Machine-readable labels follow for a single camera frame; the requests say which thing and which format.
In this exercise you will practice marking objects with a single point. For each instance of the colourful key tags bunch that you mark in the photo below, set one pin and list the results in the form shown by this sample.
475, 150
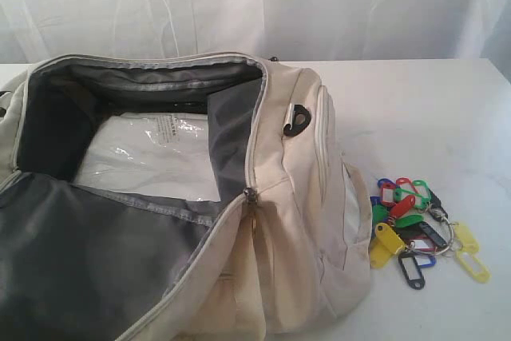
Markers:
410, 223

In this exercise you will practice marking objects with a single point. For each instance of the clear plastic sleeve with paper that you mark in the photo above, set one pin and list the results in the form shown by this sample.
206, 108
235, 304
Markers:
152, 154

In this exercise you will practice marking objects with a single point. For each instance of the white backdrop curtain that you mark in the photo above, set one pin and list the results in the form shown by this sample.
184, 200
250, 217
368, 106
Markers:
291, 30

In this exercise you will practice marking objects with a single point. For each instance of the beige fabric duffel bag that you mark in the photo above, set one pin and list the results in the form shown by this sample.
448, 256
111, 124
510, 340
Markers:
284, 248

